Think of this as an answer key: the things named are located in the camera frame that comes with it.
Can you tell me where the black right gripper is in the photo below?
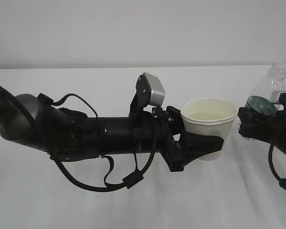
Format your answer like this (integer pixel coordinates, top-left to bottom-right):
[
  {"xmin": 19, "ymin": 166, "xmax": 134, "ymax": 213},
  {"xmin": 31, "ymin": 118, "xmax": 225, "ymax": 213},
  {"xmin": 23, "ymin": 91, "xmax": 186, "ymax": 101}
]
[{"xmin": 237, "ymin": 107, "xmax": 284, "ymax": 143}]

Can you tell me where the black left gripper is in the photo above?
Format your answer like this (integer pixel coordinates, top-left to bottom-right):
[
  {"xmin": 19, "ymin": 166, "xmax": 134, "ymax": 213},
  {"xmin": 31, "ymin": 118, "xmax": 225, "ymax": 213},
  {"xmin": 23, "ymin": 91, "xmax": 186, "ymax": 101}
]
[{"xmin": 152, "ymin": 106, "xmax": 224, "ymax": 172}]

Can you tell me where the clear green-label water bottle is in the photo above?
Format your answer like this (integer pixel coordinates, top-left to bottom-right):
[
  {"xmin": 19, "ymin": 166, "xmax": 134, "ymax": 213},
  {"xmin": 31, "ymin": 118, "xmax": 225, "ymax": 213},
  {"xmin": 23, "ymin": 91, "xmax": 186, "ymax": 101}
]
[{"xmin": 235, "ymin": 62, "xmax": 286, "ymax": 141}]

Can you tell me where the white paper cup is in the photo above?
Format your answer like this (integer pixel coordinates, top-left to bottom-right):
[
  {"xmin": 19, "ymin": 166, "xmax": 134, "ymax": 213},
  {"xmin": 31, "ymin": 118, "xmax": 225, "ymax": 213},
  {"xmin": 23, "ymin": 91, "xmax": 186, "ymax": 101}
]
[{"xmin": 180, "ymin": 97, "xmax": 238, "ymax": 162}]

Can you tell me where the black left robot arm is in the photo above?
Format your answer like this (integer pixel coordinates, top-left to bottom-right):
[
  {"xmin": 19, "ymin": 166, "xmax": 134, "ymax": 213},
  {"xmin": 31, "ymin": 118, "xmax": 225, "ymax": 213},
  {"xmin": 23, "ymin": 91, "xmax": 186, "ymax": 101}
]
[{"xmin": 16, "ymin": 77, "xmax": 224, "ymax": 172}]

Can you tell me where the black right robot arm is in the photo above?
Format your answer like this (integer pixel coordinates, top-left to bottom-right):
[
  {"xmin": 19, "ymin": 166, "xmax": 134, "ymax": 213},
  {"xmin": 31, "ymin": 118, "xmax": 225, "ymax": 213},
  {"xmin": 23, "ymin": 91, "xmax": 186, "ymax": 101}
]
[{"xmin": 237, "ymin": 107, "xmax": 286, "ymax": 155}]

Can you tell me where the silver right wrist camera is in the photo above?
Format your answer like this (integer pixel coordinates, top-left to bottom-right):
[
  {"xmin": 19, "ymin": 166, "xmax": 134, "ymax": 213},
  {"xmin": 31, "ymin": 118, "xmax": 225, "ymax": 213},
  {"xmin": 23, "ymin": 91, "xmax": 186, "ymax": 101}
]
[{"xmin": 270, "ymin": 90, "xmax": 286, "ymax": 105}]

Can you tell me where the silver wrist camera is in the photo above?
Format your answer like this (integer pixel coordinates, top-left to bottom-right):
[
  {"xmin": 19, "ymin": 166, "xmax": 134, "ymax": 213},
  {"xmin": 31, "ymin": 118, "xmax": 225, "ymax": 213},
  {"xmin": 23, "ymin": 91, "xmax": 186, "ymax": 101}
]
[
  {"xmin": 129, "ymin": 72, "xmax": 166, "ymax": 120},
  {"xmin": 270, "ymin": 90, "xmax": 286, "ymax": 105}
]

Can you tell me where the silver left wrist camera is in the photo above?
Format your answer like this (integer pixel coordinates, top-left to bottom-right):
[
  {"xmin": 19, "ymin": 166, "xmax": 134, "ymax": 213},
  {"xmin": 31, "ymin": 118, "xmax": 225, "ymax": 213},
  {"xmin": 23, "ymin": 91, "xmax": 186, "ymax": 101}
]
[{"xmin": 129, "ymin": 72, "xmax": 166, "ymax": 120}]

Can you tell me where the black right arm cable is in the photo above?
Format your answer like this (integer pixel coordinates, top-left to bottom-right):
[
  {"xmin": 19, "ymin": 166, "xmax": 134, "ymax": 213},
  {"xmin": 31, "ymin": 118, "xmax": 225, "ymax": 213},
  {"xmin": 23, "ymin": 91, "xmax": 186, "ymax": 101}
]
[{"xmin": 268, "ymin": 140, "xmax": 286, "ymax": 197}]

